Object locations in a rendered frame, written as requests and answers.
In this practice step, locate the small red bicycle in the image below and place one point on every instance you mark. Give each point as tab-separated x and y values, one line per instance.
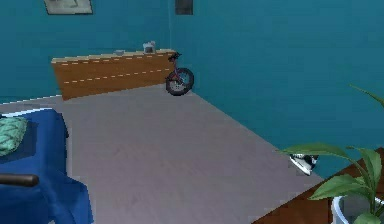
180	81

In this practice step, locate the brown wooden chest of drawers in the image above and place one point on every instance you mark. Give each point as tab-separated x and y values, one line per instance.
110	76

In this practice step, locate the small grey bowl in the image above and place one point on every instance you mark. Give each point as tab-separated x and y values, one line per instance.
119	52

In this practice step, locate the black and white shoe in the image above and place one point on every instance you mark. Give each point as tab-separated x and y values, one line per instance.
305	163

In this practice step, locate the dark brown wooden table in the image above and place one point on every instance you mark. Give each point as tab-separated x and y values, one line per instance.
300	206

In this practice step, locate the blue bed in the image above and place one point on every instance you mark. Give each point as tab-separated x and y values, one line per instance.
40	180

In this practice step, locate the white plant pot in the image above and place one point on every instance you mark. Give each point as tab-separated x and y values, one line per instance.
340	210

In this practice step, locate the green knitted pillow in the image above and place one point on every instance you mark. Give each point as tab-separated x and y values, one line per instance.
10	135

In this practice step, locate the green house plant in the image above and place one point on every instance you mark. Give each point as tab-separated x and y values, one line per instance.
363	180

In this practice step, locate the black round bar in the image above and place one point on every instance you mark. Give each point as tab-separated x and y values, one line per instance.
18	180

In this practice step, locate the pale framed wall picture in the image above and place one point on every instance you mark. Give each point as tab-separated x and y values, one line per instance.
68	6

